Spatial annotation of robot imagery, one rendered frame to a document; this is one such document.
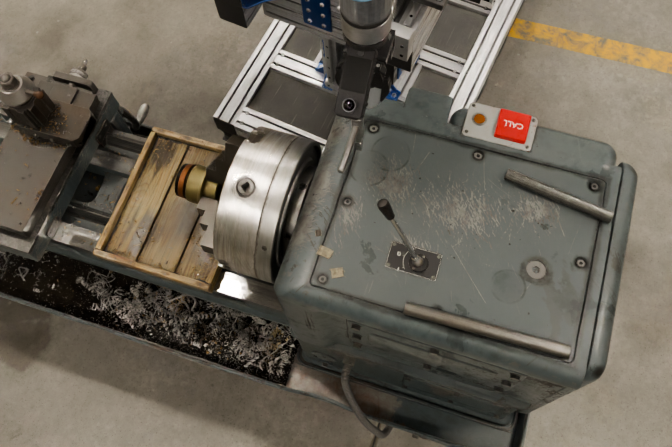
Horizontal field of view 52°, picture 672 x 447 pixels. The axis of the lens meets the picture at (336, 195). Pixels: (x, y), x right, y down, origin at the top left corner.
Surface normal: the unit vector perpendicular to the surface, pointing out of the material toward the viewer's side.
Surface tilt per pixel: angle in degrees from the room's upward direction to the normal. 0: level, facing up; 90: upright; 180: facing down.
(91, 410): 0
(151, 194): 0
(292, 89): 0
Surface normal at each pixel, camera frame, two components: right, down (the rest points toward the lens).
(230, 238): -0.26, 0.44
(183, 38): -0.04, -0.40
